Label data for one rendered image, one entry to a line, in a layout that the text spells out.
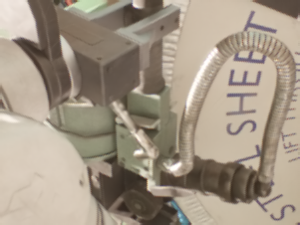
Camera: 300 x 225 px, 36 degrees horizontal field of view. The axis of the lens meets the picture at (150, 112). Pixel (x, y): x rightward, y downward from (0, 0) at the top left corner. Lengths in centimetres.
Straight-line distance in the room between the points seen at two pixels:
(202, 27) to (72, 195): 50
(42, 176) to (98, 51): 19
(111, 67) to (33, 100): 7
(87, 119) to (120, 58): 20
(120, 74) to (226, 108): 41
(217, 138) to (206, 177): 18
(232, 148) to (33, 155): 65
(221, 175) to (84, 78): 31
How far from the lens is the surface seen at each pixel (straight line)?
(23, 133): 24
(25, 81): 39
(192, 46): 74
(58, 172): 26
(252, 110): 82
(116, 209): 78
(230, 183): 66
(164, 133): 61
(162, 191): 63
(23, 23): 40
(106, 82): 41
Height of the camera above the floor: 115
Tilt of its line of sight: 12 degrees up
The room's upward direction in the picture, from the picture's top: 112 degrees counter-clockwise
